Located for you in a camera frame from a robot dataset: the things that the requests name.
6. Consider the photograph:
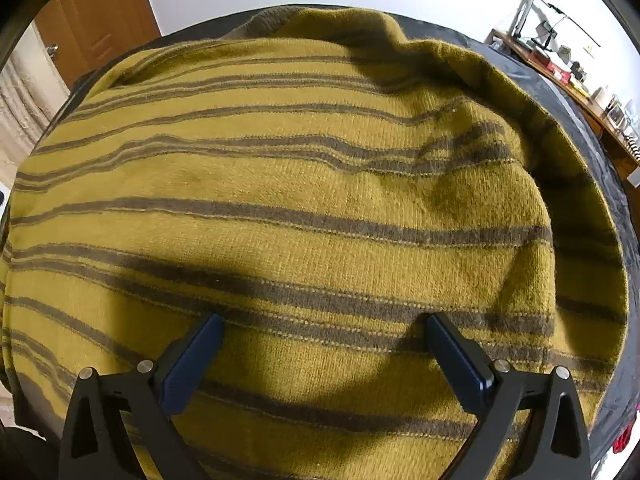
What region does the brown wooden door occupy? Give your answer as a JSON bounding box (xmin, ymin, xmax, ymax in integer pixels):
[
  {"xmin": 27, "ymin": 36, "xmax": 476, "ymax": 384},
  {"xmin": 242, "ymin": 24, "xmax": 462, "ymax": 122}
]
[{"xmin": 35, "ymin": 0, "xmax": 160, "ymax": 87}]

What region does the beige curtain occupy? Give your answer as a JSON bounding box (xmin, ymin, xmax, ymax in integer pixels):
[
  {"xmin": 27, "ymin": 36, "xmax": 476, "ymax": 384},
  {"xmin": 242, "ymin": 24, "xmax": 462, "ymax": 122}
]
[{"xmin": 0, "ymin": 22, "xmax": 70, "ymax": 190}]

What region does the black satin bed sheet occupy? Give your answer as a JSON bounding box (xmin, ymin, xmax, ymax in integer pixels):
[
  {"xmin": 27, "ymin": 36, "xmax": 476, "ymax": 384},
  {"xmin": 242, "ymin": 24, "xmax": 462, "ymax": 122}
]
[{"xmin": 0, "ymin": 6, "xmax": 640, "ymax": 466}]

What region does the wooden desk with clutter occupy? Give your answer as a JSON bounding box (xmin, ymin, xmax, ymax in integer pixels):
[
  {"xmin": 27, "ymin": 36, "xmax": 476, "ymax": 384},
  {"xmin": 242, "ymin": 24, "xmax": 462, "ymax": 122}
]
[{"xmin": 484, "ymin": 27, "xmax": 640, "ymax": 187}]

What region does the black desk lamp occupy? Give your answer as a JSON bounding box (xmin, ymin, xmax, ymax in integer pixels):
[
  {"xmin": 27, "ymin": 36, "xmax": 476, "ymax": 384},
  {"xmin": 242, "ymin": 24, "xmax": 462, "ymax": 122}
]
[{"xmin": 508, "ymin": 0, "xmax": 602, "ymax": 54}]

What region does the red floral bedding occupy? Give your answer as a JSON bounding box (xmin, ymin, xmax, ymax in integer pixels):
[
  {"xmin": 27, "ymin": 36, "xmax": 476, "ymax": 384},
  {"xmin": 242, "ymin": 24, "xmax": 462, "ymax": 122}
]
[{"xmin": 591, "ymin": 410, "xmax": 639, "ymax": 480}]

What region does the mustard striped knit sweater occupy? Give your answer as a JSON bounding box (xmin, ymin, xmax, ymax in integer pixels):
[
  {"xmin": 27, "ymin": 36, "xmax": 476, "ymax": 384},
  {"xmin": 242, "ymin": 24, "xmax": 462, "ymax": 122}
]
[{"xmin": 0, "ymin": 5, "xmax": 629, "ymax": 480}]

